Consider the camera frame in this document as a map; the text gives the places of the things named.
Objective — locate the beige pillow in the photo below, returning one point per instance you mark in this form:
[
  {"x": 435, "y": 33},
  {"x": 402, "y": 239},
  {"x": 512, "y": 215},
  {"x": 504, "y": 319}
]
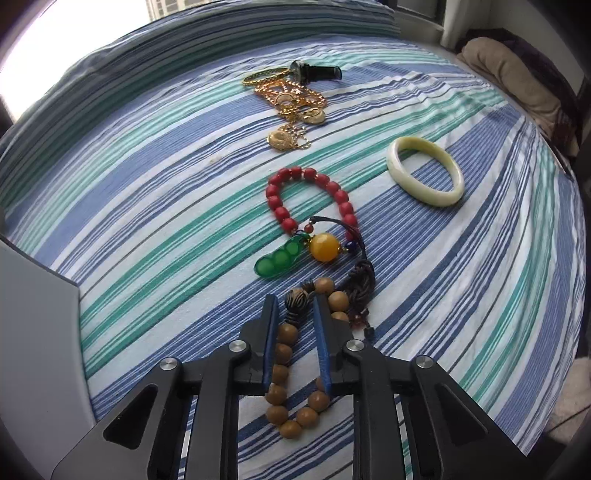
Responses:
[{"x": 508, "y": 74}]

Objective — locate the green pea pod pendant charm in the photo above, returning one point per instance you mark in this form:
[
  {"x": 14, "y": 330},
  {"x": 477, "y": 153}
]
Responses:
[{"x": 277, "y": 263}]

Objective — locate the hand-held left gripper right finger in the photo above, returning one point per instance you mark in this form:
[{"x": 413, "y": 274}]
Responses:
[{"x": 324, "y": 344}]

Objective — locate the white window frame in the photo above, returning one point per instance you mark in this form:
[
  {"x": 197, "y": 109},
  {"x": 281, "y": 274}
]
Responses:
[{"x": 425, "y": 21}]

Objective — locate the striped blue green bedsheet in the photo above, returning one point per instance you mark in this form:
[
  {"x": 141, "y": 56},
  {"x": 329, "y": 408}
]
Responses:
[{"x": 138, "y": 184}]

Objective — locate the white jade bangle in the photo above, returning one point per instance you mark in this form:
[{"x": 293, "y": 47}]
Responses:
[{"x": 397, "y": 174}]

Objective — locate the gold patterned bangle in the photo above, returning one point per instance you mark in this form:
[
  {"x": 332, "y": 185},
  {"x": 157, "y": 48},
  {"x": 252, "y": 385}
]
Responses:
[{"x": 258, "y": 76}]

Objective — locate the dark cloth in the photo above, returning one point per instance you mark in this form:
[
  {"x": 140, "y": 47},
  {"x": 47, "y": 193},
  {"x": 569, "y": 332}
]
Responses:
[{"x": 561, "y": 115}]

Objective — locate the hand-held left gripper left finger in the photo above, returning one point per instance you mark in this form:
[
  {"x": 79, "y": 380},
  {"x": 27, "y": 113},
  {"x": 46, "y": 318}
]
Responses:
[{"x": 270, "y": 344}]

